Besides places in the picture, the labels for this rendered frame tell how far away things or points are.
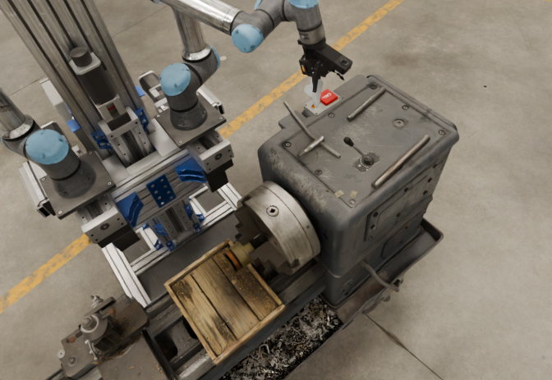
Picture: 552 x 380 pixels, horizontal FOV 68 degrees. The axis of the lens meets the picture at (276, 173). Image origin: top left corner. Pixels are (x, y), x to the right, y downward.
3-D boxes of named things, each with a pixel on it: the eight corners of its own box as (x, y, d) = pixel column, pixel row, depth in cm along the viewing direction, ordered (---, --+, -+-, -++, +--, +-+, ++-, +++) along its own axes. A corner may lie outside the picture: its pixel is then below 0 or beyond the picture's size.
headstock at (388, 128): (360, 130, 195) (367, 64, 164) (442, 191, 171) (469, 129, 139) (261, 199, 176) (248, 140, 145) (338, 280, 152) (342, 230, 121)
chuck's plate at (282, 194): (265, 206, 165) (262, 164, 138) (317, 264, 152) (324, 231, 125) (258, 211, 164) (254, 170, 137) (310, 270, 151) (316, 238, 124)
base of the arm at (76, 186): (50, 180, 154) (35, 163, 146) (87, 158, 159) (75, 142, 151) (63, 205, 147) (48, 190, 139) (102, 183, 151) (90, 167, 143)
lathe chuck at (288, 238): (258, 211, 164) (254, 170, 137) (310, 271, 151) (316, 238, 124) (240, 224, 161) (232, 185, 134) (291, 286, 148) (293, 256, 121)
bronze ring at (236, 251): (241, 231, 138) (218, 247, 135) (257, 250, 133) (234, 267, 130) (245, 244, 146) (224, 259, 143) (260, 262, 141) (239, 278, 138)
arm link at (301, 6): (293, -19, 114) (319, -21, 109) (302, 17, 121) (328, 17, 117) (278, -5, 110) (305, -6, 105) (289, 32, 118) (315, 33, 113)
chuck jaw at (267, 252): (273, 234, 138) (296, 256, 131) (276, 242, 142) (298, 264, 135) (248, 254, 135) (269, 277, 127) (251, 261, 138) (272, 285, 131)
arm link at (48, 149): (61, 184, 140) (39, 159, 129) (35, 169, 145) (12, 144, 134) (86, 159, 145) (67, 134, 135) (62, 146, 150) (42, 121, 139)
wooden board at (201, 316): (230, 241, 165) (228, 236, 162) (286, 309, 147) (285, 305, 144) (166, 287, 156) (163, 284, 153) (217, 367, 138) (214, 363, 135)
